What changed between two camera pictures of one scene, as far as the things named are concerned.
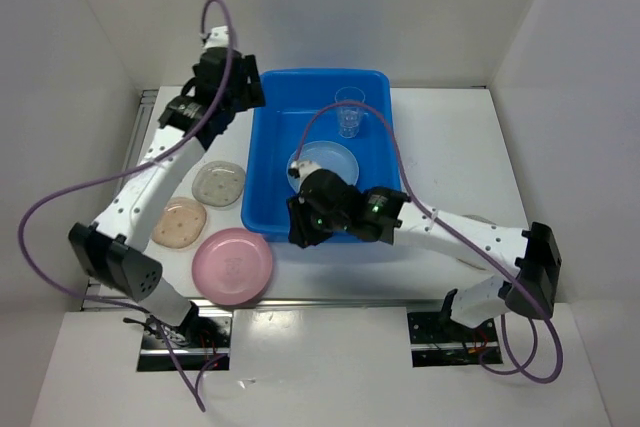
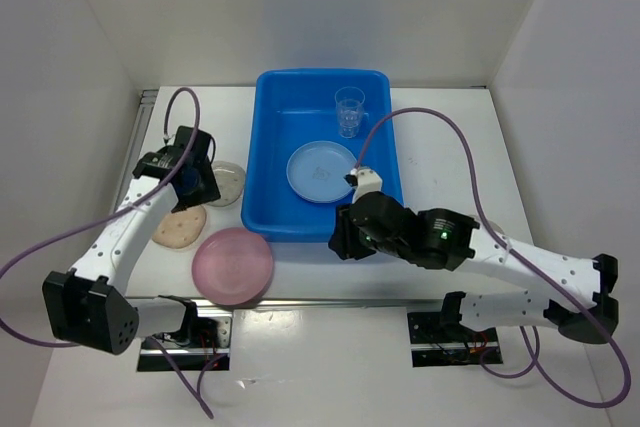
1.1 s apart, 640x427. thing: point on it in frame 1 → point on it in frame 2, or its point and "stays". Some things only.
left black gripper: x=254 y=93 → x=209 y=191
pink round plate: x=232 y=266 stays
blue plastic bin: x=283 y=105 stays
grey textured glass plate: x=218 y=183 stays
